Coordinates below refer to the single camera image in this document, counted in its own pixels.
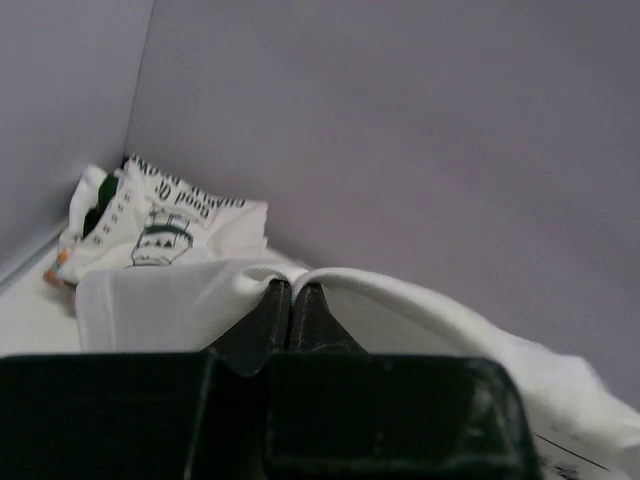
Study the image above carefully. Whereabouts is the white logo t-shirt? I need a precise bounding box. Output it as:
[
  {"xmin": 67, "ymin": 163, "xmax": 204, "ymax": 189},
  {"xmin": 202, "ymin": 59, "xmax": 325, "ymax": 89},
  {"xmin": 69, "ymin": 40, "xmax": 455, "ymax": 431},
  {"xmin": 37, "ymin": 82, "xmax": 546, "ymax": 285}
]
[{"xmin": 75, "ymin": 260, "xmax": 639, "ymax": 479}]

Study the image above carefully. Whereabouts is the folded printed white t-shirt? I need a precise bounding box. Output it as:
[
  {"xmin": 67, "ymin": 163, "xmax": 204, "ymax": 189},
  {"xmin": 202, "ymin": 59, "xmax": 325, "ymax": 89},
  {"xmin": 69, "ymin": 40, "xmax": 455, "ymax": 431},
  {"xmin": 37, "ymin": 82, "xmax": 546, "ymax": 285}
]
[{"xmin": 58, "ymin": 154, "xmax": 268, "ymax": 284}]

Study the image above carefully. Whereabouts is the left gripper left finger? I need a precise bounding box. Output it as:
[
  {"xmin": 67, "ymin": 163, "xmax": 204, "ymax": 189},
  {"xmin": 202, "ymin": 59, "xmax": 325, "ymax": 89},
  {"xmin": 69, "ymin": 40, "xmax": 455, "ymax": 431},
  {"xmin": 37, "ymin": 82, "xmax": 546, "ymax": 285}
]
[{"xmin": 212, "ymin": 280, "xmax": 291, "ymax": 376}]

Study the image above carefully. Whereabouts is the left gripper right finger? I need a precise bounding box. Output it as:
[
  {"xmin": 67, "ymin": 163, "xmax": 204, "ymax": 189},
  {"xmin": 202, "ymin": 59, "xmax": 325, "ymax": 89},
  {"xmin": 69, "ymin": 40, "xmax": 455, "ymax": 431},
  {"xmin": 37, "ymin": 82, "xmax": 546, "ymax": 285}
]
[{"xmin": 289, "ymin": 283, "xmax": 367, "ymax": 355}]

